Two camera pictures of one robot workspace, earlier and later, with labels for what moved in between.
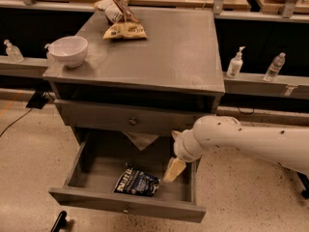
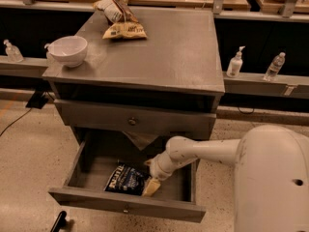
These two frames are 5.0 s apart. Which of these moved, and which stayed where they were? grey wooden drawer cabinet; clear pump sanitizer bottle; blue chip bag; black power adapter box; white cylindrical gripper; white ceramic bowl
Moved: blue chip bag; white cylindrical gripper
Stayed: black power adapter box; grey wooden drawer cabinet; white ceramic bowl; clear pump sanitizer bottle
